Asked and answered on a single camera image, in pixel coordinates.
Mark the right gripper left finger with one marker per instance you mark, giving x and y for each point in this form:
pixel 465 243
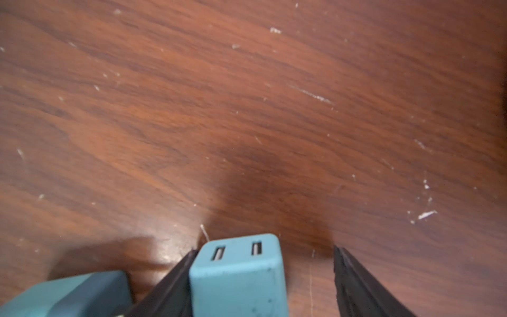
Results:
pixel 171 296

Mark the teal plug top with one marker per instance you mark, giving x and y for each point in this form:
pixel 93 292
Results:
pixel 241 276

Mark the teal plug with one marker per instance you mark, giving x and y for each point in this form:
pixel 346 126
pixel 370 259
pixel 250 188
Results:
pixel 92 294
pixel 241 276

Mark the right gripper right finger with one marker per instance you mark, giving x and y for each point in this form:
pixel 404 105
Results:
pixel 359 293

